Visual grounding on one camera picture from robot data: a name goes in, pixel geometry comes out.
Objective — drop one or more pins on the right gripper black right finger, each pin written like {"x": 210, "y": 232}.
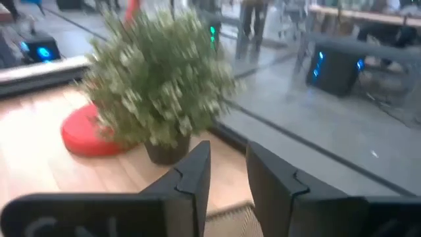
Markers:
{"x": 312, "y": 214}

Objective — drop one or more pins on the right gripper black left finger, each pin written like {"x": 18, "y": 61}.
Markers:
{"x": 164, "y": 214}

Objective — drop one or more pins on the red desk lamp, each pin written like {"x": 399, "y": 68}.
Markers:
{"x": 82, "y": 135}

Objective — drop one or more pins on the artificial plant in black pot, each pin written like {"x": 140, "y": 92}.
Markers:
{"x": 158, "y": 82}

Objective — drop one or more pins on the black computer with blue lights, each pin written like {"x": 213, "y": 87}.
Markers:
{"x": 41, "y": 47}
{"x": 335, "y": 70}

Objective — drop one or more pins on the person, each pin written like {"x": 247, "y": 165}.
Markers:
{"x": 255, "y": 18}

